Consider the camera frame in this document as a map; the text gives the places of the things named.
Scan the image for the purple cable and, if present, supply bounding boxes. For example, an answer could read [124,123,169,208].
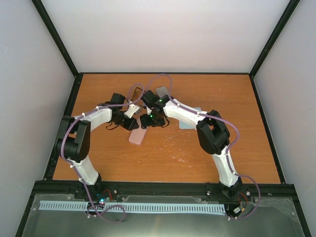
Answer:
[145,73,261,220]
[60,83,146,222]

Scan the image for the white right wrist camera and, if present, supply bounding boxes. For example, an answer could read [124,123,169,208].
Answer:
[143,104,152,115]

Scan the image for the light blue slotted cable duct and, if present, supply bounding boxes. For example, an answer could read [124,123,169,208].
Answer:
[38,200,226,215]

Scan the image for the grey glasses case teal lining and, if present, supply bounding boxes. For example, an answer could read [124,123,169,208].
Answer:
[155,86,169,98]

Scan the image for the black frame glasses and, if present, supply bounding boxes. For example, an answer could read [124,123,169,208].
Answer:
[129,86,145,108]

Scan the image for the pink glasses case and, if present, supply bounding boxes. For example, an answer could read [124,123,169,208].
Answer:
[128,127,147,146]

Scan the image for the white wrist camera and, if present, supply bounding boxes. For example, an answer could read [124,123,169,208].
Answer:
[123,104,142,119]
[143,104,152,115]

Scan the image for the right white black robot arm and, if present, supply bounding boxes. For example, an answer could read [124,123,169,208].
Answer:
[140,90,242,199]

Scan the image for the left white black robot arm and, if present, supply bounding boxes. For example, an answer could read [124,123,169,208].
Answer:
[53,93,141,199]

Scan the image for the light blue cloth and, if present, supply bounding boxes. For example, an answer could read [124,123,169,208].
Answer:
[178,106,203,129]

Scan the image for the black cage frame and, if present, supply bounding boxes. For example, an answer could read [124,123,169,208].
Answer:
[16,0,311,237]

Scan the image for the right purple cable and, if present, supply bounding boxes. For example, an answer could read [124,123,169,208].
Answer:
[145,73,261,220]

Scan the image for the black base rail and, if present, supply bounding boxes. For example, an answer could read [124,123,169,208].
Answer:
[74,181,252,200]

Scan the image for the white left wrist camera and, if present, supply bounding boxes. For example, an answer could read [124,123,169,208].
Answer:
[123,104,142,119]

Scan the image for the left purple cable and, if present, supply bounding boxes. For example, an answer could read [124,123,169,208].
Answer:
[60,83,146,222]

